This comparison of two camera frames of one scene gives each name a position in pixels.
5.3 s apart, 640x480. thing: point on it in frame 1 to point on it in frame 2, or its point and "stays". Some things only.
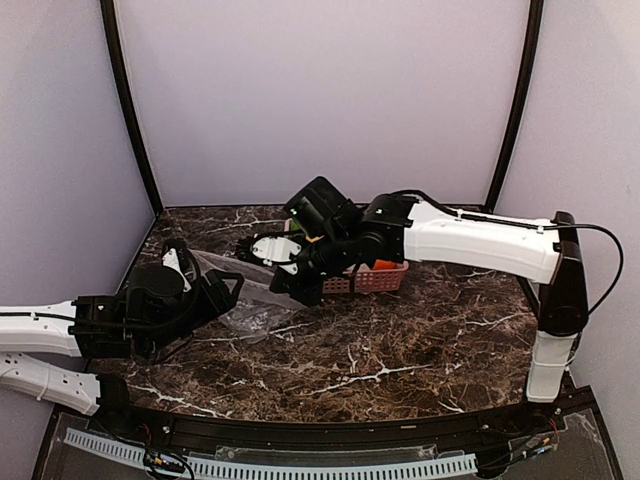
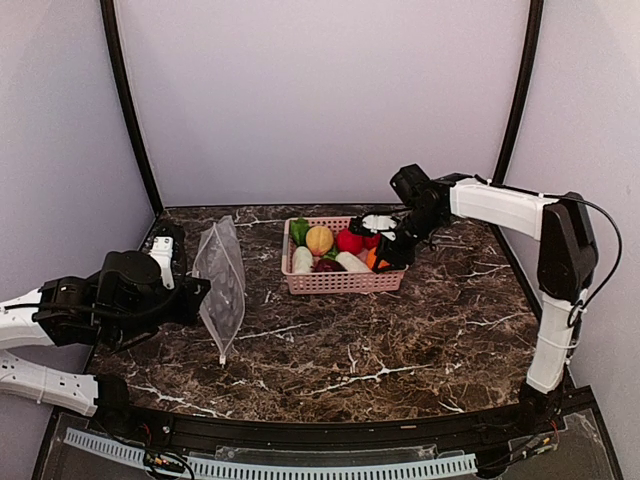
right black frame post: [524, 93] stays
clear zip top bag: [258, 308] to [219, 260]
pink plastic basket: [359, 279] stays
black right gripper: [281, 283] to [387, 249]
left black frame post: [119, 71] stays
